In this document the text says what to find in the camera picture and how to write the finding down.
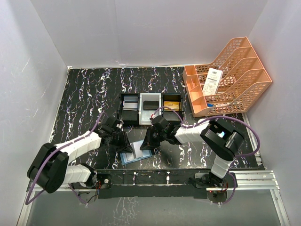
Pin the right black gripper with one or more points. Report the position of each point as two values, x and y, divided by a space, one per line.
153 134

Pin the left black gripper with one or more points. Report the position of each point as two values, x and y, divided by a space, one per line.
118 137

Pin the blue leather card holder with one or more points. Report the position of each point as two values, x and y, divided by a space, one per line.
127 158

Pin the white stripe card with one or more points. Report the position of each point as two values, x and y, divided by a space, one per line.
130 103
138 153

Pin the three-compartment black white tray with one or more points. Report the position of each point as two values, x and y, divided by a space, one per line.
138 109

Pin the orange mesh file organizer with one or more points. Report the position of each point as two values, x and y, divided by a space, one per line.
243 81

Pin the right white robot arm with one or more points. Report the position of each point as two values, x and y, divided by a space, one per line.
223 138

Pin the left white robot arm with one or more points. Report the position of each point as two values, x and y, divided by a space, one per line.
52 167

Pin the black credit card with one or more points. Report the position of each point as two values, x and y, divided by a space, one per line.
150 105

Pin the gold credit card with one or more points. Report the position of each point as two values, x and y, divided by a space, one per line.
173 105

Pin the white paper receipt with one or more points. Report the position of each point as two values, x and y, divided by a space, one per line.
212 81

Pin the aluminium frame rail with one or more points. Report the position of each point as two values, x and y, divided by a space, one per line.
162 197

